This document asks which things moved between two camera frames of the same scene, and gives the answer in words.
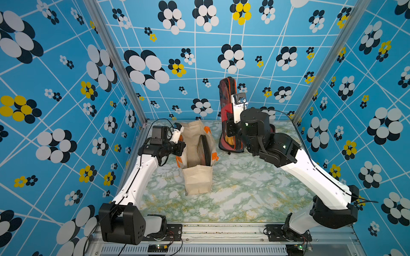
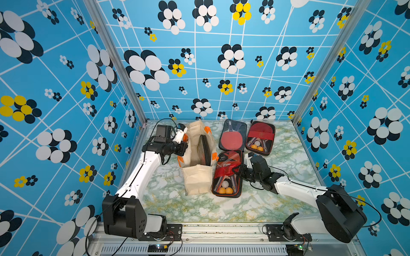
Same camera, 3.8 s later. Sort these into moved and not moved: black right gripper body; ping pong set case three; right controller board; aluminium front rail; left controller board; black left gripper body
Moved: black right gripper body; ping pong set case three
Not moved: left controller board; black left gripper body; aluminium front rail; right controller board
